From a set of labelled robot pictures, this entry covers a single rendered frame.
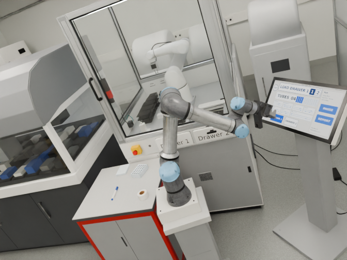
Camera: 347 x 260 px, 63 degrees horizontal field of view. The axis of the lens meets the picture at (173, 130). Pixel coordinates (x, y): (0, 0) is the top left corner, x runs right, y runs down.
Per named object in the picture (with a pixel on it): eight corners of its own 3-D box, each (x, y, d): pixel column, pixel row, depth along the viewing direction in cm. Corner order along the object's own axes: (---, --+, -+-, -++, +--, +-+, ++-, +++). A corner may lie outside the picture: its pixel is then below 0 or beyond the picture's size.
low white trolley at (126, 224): (187, 279, 215) (152, 208, 182) (115, 284, 233) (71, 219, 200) (194, 221, 265) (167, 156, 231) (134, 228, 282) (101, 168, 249)
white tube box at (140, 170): (140, 178, 216) (138, 174, 214) (132, 177, 220) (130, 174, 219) (148, 167, 225) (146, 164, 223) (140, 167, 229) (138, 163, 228)
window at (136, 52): (229, 113, 208) (190, -28, 167) (125, 137, 233) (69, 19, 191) (229, 113, 209) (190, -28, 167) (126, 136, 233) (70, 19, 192)
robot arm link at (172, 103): (167, 96, 137) (254, 125, 148) (166, 90, 147) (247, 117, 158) (159, 117, 141) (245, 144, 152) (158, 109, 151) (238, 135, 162)
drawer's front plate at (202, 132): (233, 135, 213) (230, 123, 208) (196, 143, 221) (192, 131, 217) (233, 134, 215) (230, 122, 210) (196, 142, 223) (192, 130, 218)
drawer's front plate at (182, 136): (193, 144, 222) (189, 132, 217) (159, 150, 230) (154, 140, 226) (193, 143, 224) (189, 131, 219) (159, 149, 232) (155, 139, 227)
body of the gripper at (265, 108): (274, 106, 170) (260, 101, 163) (269, 119, 171) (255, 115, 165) (265, 103, 176) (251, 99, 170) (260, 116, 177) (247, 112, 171)
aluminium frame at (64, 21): (241, 117, 206) (201, -40, 161) (119, 145, 235) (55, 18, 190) (236, 74, 288) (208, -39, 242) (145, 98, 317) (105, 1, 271)
